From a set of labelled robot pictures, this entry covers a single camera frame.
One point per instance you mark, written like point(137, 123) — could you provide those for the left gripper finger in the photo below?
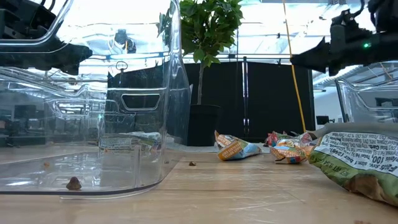
point(87, 55)
point(71, 56)

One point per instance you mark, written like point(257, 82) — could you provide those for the clear plastic bin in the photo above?
point(149, 174)
point(351, 102)

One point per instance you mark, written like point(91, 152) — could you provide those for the large brown granola crumb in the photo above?
point(73, 184)

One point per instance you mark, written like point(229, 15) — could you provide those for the red green granola bar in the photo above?
point(272, 139)

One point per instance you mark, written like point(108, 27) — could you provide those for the black metal table frame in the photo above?
point(264, 57)

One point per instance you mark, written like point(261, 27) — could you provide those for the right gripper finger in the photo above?
point(318, 54)
point(297, 59)

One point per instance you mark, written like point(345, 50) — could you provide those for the potted green plant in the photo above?
point(205, 31)

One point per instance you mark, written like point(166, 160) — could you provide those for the red orange snack packet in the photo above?
point(287, 152)

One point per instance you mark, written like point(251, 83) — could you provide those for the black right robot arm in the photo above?
point(385, 14)

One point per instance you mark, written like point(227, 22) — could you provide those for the green blue granola bar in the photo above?
point(357, 152)

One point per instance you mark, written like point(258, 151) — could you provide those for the small brown granola crumb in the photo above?
point(46, 164)
point(192, 163)

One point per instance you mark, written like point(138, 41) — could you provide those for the black partition panel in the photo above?
point(273, 99)

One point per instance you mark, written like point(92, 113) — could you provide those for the black computer monitor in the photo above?
point(322, 120)

